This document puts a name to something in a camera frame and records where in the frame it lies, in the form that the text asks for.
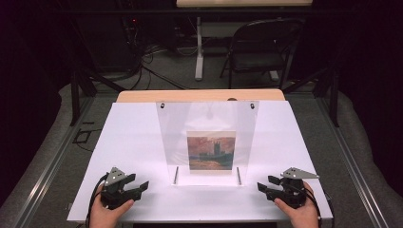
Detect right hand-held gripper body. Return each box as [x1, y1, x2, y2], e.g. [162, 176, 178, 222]
[267, 167, 320, 210]

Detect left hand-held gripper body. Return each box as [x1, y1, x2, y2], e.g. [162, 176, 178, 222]
[100, 166, 143, 210]

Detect clear acrylic photo frame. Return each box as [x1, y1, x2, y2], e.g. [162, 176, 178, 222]
[155, 100, 260, 187]

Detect painted landscape photo card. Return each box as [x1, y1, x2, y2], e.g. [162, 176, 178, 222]
[186, 130, 237, 175]

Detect person's left hand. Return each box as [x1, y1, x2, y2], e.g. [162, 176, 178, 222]
[89, 184, 135, 227]

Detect person's right hand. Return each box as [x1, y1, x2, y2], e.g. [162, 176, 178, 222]
[274, 181, 319, 227]

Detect white table board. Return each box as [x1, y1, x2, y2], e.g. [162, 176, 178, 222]
[67, 100, 334, 222]

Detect wooden table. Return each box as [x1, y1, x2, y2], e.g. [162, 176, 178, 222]
[116, 88, 286, 104]

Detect grey padding cloth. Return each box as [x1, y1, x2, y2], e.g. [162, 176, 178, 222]
[0, 83, 403, 228]

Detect black metal stand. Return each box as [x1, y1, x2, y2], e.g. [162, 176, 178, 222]
[282, 63, 340, 128]
[69, 67, 126, 127]

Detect black folding chair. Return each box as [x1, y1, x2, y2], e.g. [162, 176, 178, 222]
[219, 17, 306, 90]

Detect black computer tower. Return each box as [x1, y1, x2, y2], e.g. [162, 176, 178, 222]
[74, 12, 141, 72]

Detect white-legged wooden desk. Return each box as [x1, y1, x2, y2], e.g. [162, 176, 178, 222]
[176, 0, 314, 82]

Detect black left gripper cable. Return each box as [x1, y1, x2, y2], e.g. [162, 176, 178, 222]
[85, 173, 110, 228]

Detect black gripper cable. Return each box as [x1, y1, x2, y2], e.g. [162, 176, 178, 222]
[286, 182, 323, 222]
[85, 173, 110, 228]

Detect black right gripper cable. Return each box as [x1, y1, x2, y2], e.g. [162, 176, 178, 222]
[286, 182, 323, 222]

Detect aluminium rail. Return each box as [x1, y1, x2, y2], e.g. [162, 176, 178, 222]
[9, 94, 97, 228]
[317, 94, 392, 228]

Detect bundle of floor cables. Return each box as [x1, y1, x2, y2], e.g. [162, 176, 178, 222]
[125, 44, 188, 91]

